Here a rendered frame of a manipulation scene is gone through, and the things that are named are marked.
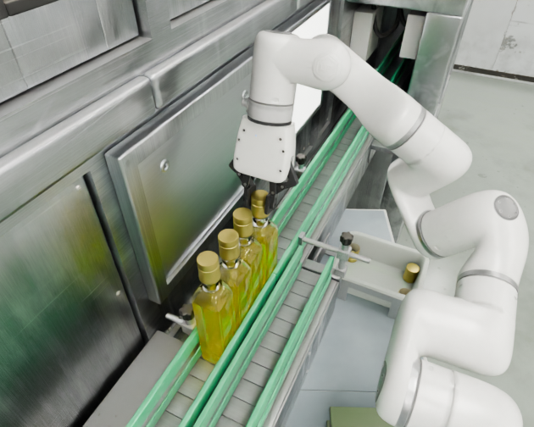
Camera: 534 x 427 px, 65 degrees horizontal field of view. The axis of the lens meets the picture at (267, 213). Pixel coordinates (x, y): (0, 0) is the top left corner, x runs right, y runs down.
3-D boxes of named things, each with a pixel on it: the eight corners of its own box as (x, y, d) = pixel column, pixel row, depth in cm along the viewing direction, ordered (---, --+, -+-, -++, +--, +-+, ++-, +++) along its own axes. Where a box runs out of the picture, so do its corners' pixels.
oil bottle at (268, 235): (255, 277, 98) (253, 209, 84) (277, 285, 96) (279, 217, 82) (244, 295, 94) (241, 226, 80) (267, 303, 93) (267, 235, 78)
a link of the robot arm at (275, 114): (233, 97, 67) (231, 114, 69) (283, 108, 64) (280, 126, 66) (253, 91, 73) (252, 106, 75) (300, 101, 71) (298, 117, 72)
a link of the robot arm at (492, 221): (468, 310, 71) (478, 243, 79) (549, 296, 60) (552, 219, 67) (408, 268, 68) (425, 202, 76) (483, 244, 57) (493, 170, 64)
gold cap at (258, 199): (256, 204, 81) (255, 186, 78) (272, 209, 80) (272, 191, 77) (247, 215, 79) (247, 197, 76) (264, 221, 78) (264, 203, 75)
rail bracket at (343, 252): (300, 253, 103) (303, 216, 95) (366, 276, 98) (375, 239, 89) (295, 262, 101) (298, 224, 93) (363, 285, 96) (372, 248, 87)
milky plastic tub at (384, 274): (344, 249, 122) (348, 228, 116) (423, 275, 115) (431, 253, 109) (324, 292, 110) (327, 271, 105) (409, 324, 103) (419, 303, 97)
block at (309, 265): (305, 274, 107) (307, 256, 103) (341, 287, 104) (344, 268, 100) (300, 284, 105) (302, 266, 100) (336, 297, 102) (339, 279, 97)
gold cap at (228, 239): (225, 243, 74) (224, 225, 71) (243, 250, 72) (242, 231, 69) (215, 257, 71) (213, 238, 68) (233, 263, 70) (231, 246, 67)
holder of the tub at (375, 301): (327, 245, 124) (330, 226, 119) (421, 276, 115) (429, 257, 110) (306, 286, 113) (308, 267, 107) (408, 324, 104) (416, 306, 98)
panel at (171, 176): (314, 103, 142) (323, -6, 119) (322, 105, 141) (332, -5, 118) (147, 300, 81) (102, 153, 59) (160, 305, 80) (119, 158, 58)
